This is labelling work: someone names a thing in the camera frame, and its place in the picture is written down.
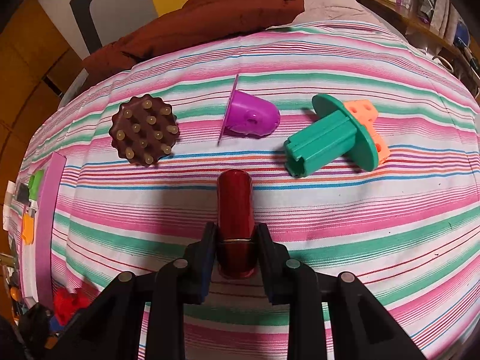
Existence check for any red metallic cylinder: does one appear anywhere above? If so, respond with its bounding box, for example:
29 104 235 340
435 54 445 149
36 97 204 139
217 169 256 280

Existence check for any teal plastic spool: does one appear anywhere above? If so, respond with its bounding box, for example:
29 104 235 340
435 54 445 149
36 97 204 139
284 94 379 177

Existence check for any orange cube block piece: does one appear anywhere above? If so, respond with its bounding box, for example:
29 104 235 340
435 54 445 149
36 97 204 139
343 99 391 165

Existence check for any red block piece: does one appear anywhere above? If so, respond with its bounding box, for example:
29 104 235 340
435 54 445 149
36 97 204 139
53 288 91 327

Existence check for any orange plastic trough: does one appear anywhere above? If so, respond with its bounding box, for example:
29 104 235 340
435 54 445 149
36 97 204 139
21 213 35 245

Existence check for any green white plug-in device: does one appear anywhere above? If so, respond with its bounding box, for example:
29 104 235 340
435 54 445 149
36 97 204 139
15 169 45 209

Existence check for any pink rimmed white tray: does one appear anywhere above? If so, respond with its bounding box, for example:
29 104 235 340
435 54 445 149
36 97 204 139
19 153 66 309

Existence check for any brown knobbed massage brush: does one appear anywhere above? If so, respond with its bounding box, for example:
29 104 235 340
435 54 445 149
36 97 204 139
109 94 180 167

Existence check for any purple plastic cup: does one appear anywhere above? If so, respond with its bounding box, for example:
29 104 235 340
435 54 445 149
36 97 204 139
217 75 281 144

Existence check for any wooden side desk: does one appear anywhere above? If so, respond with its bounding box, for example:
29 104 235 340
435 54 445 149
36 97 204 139
356 0 479 86

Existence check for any pink pillow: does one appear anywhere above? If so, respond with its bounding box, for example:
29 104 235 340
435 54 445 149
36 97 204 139
292 0 383 26

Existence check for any dark red quilted jacket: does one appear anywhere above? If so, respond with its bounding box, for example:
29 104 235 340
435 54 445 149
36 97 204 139
83 0 304 88

